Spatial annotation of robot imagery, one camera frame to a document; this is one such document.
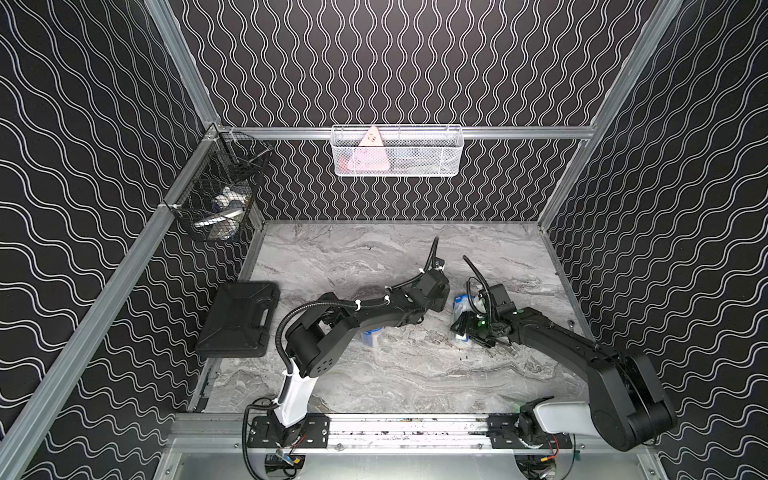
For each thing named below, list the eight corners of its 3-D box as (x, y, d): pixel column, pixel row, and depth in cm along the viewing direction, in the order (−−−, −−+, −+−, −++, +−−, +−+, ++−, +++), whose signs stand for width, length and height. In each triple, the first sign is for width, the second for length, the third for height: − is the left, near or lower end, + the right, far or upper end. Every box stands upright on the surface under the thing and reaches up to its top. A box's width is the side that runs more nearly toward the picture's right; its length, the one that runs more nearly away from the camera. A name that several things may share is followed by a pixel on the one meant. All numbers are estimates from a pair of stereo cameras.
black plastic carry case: (203, 356, 89) (192, 348, 84) (228, 292, 103) (220, 281, 98) (264, 356, 89) (257, 348, 84) (281, 292, 103) (275, 281, 98)
